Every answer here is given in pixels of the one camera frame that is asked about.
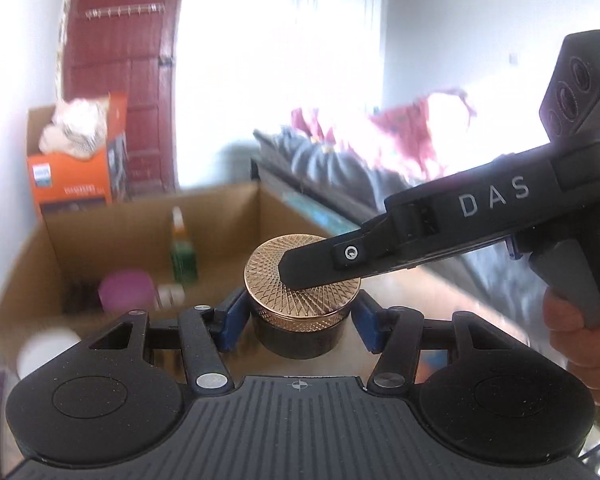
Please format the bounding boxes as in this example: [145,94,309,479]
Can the person right hand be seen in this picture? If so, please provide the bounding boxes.
[543,288,600,406]

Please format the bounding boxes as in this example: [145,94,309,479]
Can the pink plastic lid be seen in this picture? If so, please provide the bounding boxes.
[98,269,157,313]

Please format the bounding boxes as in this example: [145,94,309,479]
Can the green dropper bottle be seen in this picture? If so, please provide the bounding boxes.
[170,207,198,286]

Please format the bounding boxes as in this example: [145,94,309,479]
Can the beige crumpled cloth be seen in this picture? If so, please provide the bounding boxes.
[38,98,110,160]

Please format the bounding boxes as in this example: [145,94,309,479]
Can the gold lid black jar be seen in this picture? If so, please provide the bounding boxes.
[244,234,361,360]

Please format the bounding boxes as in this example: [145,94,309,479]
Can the grey sofa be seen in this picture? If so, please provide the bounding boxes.
[253,129,550,344]

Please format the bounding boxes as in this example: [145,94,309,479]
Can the white pill bottle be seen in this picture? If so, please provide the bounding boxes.
[16,327,81,379]

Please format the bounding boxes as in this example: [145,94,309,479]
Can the white power adapter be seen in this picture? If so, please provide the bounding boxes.
[157,284,186,310]

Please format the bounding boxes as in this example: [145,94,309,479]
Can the pink cloth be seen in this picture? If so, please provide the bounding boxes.
[290,88,478,181]

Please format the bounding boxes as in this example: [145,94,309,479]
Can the large brown cardboard box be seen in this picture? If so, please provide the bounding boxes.
[0,182,328,364]

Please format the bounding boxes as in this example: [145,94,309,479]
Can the orange appliance box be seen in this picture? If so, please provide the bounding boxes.
[26,93,128,218]

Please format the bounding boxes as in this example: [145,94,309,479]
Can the dark red door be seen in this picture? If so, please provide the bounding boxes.
[60,0,181,194]

